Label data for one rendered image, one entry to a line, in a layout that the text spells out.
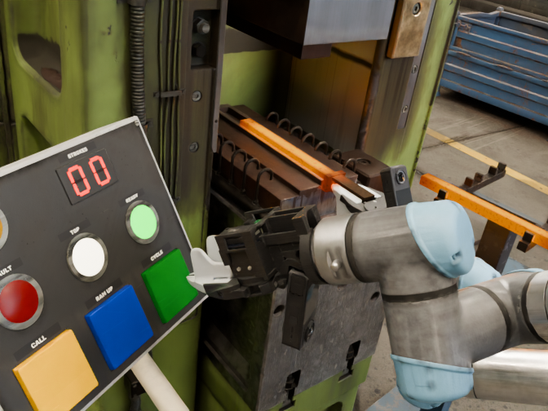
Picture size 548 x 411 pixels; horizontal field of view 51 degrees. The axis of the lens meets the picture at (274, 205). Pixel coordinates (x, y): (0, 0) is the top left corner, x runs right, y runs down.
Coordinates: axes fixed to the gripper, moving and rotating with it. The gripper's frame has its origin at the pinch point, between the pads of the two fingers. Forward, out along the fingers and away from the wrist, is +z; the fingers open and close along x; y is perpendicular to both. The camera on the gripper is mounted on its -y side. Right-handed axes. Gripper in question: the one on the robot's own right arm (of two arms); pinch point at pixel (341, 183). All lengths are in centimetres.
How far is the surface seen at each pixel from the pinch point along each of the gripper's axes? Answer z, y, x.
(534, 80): 145, 61, 350
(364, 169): 5.7, 2.0, 12.9
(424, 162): 134, 100, 223
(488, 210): -13.3, 7.6, 33.8
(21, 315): -18, -8, -64
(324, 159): 11.2, 0.8, 5.6
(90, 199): -9, -14, -53
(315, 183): 3.9, 1.0, -2.9
